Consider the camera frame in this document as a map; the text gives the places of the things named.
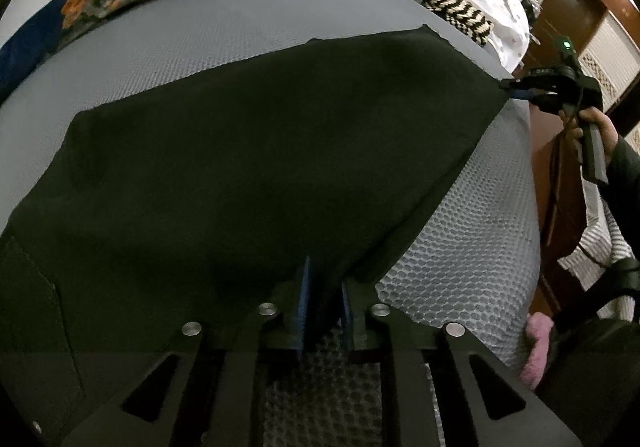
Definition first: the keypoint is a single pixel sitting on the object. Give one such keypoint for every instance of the brown wooden cabinet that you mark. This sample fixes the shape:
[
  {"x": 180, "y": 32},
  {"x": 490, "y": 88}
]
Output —
[{"x": 570, "y": 227}]

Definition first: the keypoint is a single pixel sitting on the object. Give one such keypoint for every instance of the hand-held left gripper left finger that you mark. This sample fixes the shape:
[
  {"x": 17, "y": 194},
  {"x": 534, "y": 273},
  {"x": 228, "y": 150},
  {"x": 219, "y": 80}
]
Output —
[{"x": 303, "y": 299}]

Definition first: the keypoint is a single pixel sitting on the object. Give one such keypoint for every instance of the grey white striped cloth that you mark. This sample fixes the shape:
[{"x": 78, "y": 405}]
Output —
[{"x": 597, "y": 237}]

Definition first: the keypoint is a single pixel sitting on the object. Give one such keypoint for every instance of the person's right hand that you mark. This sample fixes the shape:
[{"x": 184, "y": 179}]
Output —
[{"x": 600, "y": 124}]

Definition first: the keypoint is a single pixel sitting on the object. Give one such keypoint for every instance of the black white striped knit cloth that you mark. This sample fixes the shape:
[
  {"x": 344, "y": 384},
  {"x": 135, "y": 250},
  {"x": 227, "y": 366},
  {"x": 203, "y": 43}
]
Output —
[{"x": 465, "y": 16}]

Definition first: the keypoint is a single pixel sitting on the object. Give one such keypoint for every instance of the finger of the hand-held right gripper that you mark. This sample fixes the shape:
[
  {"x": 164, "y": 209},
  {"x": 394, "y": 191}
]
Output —
[
  {"x": 520, "y": 82},
  {"x": 542, "y": 102}
]

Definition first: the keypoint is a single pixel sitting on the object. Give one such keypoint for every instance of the white lattice panel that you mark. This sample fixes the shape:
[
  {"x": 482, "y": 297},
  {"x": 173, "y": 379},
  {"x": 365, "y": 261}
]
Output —
[{"x": 612, "y": 52}]

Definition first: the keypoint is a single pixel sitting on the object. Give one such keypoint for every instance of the black pants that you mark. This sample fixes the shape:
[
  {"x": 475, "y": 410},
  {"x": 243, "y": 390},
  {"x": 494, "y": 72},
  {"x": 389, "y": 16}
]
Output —
[{"x": 250, "y": 152}]

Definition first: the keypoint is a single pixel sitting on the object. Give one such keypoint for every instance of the pink fluffy slipper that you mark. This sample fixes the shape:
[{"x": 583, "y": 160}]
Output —
[{"x": 537, "y": 352}]

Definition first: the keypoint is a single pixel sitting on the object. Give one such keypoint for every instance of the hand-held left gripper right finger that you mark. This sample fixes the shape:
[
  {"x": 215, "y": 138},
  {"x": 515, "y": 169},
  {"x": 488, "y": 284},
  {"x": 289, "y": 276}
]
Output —
[{"x": 347, "y": 312}]

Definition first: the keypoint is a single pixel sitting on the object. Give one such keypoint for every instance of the person's right forearm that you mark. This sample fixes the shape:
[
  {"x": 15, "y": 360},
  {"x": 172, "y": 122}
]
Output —
[{"x": 625, "y": 187}]

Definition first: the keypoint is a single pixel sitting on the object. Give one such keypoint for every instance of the grey mesh mattress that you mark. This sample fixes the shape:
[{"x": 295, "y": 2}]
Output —
[{"x": 200, "y": 27}]

